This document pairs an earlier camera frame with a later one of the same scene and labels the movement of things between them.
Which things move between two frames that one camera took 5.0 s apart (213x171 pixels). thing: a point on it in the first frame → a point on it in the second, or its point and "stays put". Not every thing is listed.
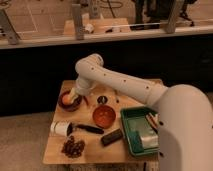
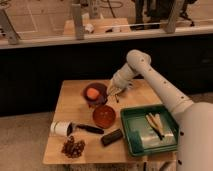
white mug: (61, 128) stays put
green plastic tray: (142, 137) stays put
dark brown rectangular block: (111, 137) stays put
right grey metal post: (175, 9) stays put
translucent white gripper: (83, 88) → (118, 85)
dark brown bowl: (75, 105) → (98, 101)
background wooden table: (99, 26) stays put
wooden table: (91, 129) stays put
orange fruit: (66, 99) → (92, 93)
